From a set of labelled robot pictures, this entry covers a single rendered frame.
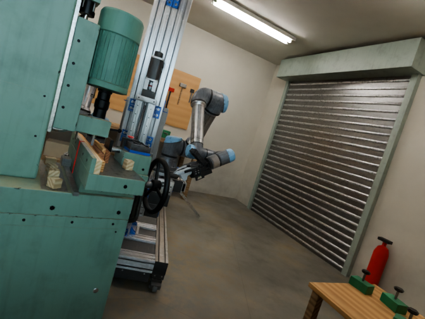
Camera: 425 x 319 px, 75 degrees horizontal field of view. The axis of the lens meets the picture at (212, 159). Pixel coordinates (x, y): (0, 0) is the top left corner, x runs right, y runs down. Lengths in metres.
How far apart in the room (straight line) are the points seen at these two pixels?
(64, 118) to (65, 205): 0.33
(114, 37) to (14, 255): 0.86
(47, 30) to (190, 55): 3.84
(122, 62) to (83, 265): 0.82
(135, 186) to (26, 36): 0.61
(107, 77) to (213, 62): 3.90
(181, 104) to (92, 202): 3.76
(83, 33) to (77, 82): 0.18
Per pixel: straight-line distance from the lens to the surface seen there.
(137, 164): 1.32
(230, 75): 5.16
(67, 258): 1.24
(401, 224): 3.49
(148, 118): 1.99
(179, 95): 4.73
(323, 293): 1.66
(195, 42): 4.93
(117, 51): 1.23
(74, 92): 1.21
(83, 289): 1.33
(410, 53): 3.65
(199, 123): 1.61
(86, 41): 1.22
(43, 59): 1.17
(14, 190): 1.12
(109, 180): 1.06
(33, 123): 1.17
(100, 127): 1.27
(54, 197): 1.13
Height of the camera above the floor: 1.16
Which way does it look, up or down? 6 degrees down
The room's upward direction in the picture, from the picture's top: 16 degrees clockwise
